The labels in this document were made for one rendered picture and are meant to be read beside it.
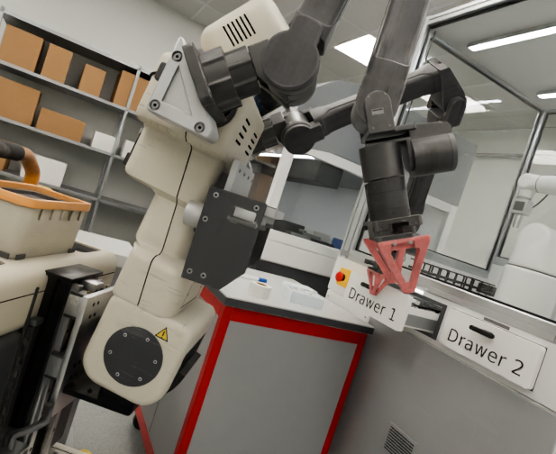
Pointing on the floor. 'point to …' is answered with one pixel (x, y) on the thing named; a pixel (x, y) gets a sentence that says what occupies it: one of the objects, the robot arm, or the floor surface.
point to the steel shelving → (69, 95)
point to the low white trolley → (259, 377)
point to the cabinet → (438, 404)
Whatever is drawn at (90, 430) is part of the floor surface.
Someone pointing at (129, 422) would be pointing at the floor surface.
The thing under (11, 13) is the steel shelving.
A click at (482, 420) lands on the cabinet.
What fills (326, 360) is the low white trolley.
